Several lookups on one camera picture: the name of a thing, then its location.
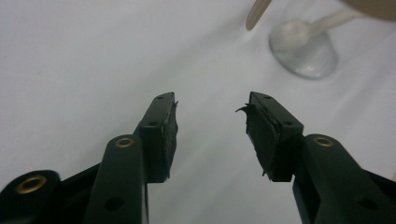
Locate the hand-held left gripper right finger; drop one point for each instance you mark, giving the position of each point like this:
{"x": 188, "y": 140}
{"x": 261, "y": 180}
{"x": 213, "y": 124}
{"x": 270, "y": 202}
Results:
{"x": 280, "y": 146}

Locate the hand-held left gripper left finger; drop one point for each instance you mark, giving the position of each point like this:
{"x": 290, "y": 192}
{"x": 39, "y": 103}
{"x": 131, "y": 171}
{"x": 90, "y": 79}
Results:
{"x": 157, "y": 137}

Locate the clear glass cup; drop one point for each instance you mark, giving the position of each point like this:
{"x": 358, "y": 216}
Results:
{"x": 314, "y": 59}

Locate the white tablecloth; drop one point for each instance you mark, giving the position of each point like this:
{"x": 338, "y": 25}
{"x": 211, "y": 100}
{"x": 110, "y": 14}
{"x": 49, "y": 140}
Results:
{"x": 77, "y": 62}

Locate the white plastic spoon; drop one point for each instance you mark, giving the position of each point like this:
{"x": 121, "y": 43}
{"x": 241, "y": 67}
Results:
{"x": 294, "y": 32}

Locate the beige wooden stick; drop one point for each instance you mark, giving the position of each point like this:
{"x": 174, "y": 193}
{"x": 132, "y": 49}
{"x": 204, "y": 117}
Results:
{"x": 257, "y": 14}

